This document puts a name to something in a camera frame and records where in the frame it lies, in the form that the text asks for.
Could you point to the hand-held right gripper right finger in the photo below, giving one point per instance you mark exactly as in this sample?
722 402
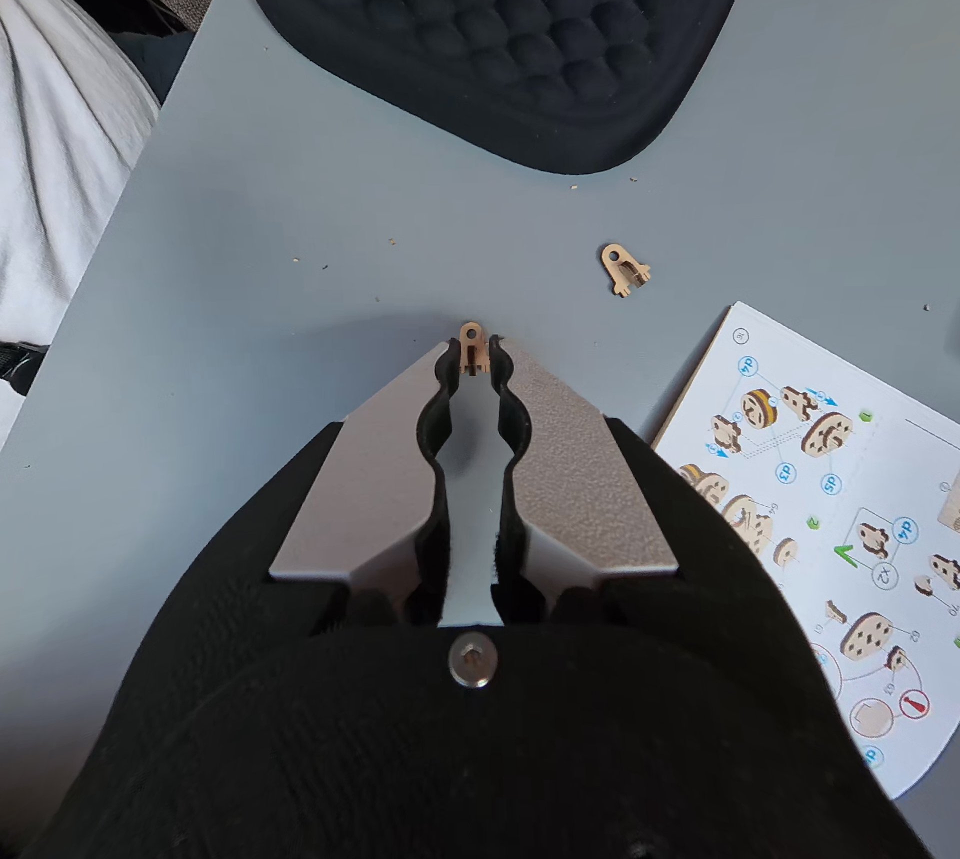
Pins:
577 476

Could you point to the person's white shirt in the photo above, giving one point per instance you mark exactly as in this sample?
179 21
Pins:
52 146

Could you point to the black bumpy cushion pad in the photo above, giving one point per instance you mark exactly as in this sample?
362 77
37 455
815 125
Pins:
510 26

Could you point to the assembly instruction booklet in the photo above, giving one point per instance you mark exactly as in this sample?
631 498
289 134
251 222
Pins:
832 536

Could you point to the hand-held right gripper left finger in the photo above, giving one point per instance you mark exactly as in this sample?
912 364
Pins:
360 469

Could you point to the small wooden puzzle piece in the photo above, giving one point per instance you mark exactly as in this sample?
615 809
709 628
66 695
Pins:
472 345
624 269

